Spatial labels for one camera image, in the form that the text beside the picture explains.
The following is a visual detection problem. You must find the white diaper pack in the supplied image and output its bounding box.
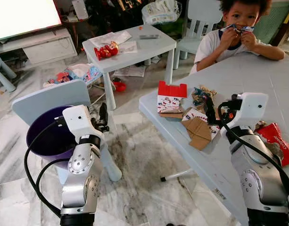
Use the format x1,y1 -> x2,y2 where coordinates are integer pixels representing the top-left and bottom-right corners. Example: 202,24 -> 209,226
141,0 -> 182,25

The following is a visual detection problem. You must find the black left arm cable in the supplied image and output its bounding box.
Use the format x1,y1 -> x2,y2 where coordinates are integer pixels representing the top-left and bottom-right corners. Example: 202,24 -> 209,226
24,118 -> 70,218

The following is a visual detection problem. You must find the white low tv cabinet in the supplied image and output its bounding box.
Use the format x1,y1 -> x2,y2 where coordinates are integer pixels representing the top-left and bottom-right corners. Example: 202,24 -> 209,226
0,27 -> 78,67

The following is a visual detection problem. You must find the small white kids table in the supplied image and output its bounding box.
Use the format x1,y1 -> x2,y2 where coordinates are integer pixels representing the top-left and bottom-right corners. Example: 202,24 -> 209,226
82,24 -> 177,112

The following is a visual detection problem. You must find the purple plastic rubbish bin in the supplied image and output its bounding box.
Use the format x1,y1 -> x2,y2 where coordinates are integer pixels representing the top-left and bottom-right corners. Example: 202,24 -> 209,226
26,105 -> 78,161

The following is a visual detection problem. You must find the blue white snack packet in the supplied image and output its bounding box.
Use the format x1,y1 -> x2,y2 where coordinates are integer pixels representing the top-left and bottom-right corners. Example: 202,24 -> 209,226
220,24 -> 255,36

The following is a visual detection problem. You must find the pale blue kids chair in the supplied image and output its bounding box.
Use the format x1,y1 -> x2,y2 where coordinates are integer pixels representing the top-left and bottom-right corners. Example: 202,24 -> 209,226
12,79 -> 123,185

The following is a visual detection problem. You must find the white upright device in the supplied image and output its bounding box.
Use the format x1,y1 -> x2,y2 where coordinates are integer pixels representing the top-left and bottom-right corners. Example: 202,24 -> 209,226
71,0 -> 90,20

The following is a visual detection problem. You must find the red torn snack wrapper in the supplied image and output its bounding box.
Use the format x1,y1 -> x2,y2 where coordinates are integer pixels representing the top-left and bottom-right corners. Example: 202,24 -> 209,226
254,121 -> 289,167

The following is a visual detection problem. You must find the pale blue kids stool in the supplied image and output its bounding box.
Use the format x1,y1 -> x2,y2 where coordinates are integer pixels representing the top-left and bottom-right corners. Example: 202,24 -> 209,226
0,55 -> 17,93

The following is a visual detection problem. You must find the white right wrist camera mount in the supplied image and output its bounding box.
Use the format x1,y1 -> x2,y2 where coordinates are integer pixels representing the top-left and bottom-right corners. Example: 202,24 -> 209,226
226,92 -> 269,131

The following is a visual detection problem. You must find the red plush toy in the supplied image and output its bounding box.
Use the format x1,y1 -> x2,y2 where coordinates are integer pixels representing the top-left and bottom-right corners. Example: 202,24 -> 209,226
94,41 -> 119,61

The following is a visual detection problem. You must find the white marker pen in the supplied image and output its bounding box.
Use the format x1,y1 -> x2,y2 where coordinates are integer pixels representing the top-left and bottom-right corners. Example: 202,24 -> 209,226
159,169 -> 193,183

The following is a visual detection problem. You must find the dark round side table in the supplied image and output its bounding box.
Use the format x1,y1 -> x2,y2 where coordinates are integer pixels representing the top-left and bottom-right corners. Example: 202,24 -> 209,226
59,14 -> 91,50

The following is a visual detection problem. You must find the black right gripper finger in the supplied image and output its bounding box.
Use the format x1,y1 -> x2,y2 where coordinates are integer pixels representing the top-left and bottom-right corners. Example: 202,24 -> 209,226
203,96 -> 217,125

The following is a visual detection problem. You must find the pale green kids chair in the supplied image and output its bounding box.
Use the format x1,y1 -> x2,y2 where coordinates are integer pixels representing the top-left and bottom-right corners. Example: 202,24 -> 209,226
173,0 -> 224,70

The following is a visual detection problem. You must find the small red floor toy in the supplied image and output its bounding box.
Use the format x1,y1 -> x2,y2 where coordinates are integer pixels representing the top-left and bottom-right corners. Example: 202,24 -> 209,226
111,78 -> 127,93

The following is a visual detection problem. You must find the curly haired child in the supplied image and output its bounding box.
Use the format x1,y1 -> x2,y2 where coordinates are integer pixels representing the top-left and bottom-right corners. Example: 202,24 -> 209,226
189,0 -> 286,74

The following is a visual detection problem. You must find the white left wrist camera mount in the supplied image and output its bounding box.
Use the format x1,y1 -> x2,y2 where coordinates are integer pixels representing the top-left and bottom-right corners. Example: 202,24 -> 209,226
63,105 -> 105,143

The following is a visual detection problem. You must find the brown cardboard carton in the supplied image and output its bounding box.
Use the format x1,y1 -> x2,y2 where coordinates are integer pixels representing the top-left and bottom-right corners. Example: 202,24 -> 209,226
182,107 -> 221,151

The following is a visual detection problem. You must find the bright tv screen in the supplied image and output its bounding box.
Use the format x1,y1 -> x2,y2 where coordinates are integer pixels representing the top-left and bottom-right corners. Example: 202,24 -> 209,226
0,0 -> 63,41

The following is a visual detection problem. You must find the large grey plastic table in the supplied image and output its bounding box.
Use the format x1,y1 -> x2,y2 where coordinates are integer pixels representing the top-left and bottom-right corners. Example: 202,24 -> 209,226
139,51 -> 289,226

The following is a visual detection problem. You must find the white paper sheet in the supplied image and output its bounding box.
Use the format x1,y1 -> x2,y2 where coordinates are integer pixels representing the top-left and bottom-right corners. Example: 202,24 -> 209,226
113,65 -> 146,78

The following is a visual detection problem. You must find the crumpled teal wrapper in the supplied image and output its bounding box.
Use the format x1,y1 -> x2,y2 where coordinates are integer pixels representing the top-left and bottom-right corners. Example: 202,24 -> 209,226
191,86 -> 218,107

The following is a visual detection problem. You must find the child's right hand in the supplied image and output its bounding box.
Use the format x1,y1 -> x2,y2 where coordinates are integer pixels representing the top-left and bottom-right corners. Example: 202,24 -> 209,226
221,29 -> 240,50

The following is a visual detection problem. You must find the child's left hand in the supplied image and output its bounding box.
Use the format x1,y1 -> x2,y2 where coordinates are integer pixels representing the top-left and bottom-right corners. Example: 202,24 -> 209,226
239,30 -> 258,50

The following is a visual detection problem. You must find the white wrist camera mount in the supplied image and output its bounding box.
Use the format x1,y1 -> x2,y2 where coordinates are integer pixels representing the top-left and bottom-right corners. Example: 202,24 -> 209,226
226,92 -> 269,131
63,105 -> 105,143

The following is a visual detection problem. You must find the red white printed carton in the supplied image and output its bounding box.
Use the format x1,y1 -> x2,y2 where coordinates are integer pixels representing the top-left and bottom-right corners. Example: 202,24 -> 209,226
157,81 -> 188,114

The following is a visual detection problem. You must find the colourful baby bouncer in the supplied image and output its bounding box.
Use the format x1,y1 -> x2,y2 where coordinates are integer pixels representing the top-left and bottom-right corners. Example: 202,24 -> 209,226
43,63 -> 103,89

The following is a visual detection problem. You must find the clear plastic bag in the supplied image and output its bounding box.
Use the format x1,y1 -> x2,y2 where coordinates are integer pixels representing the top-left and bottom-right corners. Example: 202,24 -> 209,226
90,31 -> 138,54

